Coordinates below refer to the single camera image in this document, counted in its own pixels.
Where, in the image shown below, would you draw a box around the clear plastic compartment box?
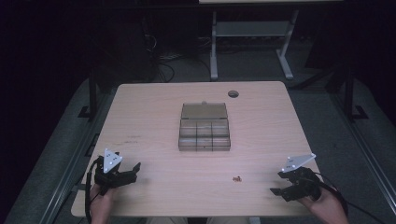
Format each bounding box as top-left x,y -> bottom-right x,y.
177,100 -> 232,153

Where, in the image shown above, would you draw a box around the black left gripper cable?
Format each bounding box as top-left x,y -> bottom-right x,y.
84,156 -> 105,224

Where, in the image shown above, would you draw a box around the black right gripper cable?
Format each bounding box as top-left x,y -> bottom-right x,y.
314,172 -> 389,224

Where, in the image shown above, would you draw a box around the person's right hand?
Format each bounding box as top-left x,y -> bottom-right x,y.
297,186 -> 347,218

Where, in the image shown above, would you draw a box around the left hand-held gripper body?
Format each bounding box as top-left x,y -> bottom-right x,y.
92,148 -> 133,196

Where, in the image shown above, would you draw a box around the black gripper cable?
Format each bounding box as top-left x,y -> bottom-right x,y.
84,156 -> 105,224
314,172 -> 389,224

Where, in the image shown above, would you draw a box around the black floor cables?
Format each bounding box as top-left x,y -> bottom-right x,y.
141,18 -> 213,84

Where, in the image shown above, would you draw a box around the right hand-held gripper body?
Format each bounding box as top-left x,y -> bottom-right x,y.
280,152 -> 322,203

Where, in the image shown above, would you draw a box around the aluminium side rail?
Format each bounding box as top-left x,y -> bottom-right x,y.
36,90 -> 117,224
328,91 -> 396,218

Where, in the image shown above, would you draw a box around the black stand post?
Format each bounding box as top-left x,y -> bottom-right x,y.
77,66 -> 98,119
342,63 -> 370,123

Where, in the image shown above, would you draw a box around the white metal table frame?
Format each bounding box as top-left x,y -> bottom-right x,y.
208,8 -> 301,82

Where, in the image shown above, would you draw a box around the person's left hand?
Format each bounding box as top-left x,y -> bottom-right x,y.
89,182 -> 119,210

